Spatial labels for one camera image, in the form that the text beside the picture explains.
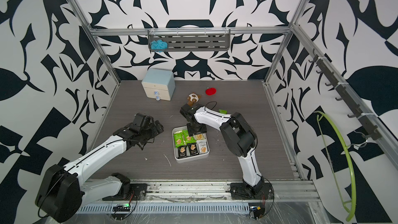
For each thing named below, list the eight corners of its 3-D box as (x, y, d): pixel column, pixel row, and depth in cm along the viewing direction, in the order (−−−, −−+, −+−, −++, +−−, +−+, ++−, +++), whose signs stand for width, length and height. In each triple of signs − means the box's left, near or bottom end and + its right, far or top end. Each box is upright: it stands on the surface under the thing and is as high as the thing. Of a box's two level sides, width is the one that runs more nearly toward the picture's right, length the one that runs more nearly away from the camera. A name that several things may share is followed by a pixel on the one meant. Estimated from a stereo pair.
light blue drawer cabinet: (146, 99, 112) (140, 84, 99) (155, 80, 124) (151, 64, 112) (170, 102, 110) (167, 87, 98) (177, 82, 122) (175, 66, 110)
